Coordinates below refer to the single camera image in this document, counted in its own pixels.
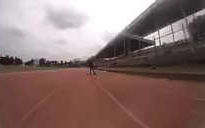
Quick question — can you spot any person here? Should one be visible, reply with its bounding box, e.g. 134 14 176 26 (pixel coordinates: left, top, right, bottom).
88 61 97 76

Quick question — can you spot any grey stadium grandstand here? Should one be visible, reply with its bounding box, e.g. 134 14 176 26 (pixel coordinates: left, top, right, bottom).
86 0 205 73

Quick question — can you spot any row of trees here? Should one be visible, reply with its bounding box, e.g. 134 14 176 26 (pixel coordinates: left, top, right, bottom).
0 54 88 68

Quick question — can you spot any dark tree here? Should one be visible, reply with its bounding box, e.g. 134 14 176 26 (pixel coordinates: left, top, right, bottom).
188 13 205 43

